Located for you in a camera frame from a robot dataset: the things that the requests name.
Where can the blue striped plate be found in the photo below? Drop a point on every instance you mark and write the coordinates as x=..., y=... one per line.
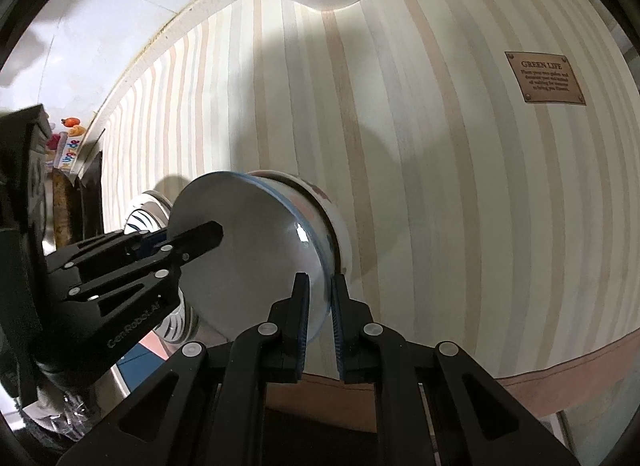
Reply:
x=137, y=211

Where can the striped cat print cloth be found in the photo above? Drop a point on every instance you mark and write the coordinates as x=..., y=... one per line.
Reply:
x=425, y=170

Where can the floral bowl with blue rim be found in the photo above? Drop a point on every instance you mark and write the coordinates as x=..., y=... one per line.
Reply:
x=250, y=256

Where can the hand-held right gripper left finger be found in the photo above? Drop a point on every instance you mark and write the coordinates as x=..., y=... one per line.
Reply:
x=301, y=326

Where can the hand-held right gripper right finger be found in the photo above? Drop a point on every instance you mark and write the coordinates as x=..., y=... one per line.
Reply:
x=339, y=326

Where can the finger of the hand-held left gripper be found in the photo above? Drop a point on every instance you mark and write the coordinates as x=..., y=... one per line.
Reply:
x=152, y=243
x=200, y=238

